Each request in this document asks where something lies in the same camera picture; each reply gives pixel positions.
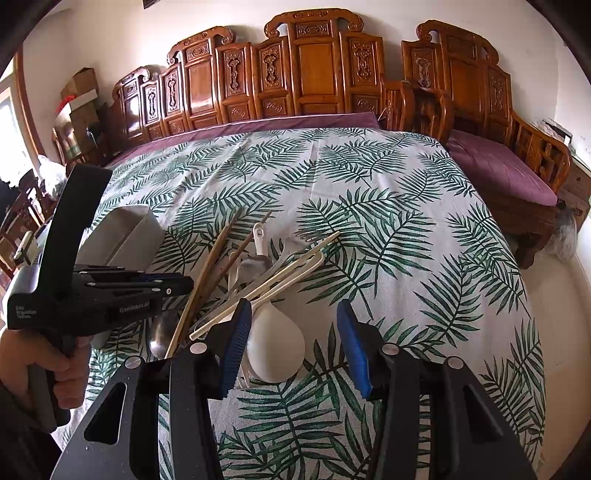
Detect white plastic fork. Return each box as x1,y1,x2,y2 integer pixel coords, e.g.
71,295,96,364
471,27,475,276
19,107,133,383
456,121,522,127
188,248,327,386

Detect person's left hand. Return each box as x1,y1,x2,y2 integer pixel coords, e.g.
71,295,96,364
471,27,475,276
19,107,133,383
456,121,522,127
1,328,92,410

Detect grey utensil tray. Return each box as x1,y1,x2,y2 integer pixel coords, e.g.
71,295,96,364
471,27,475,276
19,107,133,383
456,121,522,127
76,205,164,271

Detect light bamboo chopstick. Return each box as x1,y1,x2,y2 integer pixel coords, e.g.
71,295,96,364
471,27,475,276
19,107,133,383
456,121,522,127
164,207,242,359

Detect wooden chair by window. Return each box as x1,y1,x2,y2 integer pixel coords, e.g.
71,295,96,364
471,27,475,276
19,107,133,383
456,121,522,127
1,170,56,280

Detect white plastic soup spoon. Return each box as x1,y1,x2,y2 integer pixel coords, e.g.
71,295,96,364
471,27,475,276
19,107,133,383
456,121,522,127
228,222,273,293

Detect cream chopstick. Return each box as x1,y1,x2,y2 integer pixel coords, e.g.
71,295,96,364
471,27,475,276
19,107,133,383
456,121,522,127
189,231,341,340

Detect stacked cardboard boxes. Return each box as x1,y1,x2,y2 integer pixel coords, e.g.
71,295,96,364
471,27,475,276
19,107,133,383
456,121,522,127
52,67,100,164

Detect green leaf pattern tablecloth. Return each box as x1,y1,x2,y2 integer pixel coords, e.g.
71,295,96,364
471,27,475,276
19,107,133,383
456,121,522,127
96,128,546,479

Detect purple seat cushion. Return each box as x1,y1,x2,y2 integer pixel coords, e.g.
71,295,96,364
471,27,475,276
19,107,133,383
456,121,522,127
447,130,558,207

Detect purple underlay cloth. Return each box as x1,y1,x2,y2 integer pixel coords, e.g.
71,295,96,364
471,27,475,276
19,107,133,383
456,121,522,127
107,112,381,169

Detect carved wooden bench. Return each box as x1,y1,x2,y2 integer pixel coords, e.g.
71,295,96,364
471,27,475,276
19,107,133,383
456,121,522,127
107,8,454,151

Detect carved wooden sofa right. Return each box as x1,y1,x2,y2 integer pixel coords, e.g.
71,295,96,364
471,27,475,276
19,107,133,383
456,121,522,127
401,19,572,269

